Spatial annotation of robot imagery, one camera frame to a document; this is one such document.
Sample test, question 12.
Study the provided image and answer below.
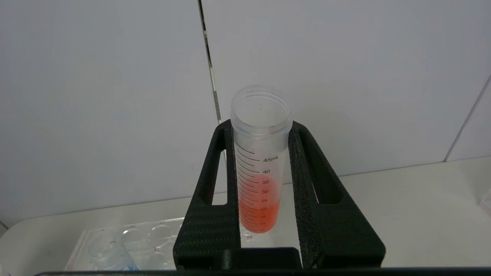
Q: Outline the clear acrylic test tube rack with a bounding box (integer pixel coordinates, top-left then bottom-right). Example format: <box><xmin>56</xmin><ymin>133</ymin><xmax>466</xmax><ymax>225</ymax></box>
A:
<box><xmin>63</xmin><ymin>217</ymin><xmax>271</xmax><ymax>271</ymax></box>

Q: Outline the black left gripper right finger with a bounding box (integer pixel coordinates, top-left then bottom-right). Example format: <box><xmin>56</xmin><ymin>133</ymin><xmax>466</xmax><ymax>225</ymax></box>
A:
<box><xmin>288</xmin><ymin>121</ymin><xmax>386</xmax><ymax>269</ymax></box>

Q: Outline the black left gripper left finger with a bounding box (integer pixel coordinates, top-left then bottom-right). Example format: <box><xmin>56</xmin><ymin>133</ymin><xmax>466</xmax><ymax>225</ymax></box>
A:
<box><xmin>173</xmin><ymin>119</ymin><xmax>242</xmax><ymax>269</ymax></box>

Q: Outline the clear graduated plastic test tube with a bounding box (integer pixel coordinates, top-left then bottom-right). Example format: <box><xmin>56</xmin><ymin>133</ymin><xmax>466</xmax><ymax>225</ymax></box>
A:
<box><xmin>230</xmin><ymin>85</ymin><xmax>294</xmax><ymax>234</ymax></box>

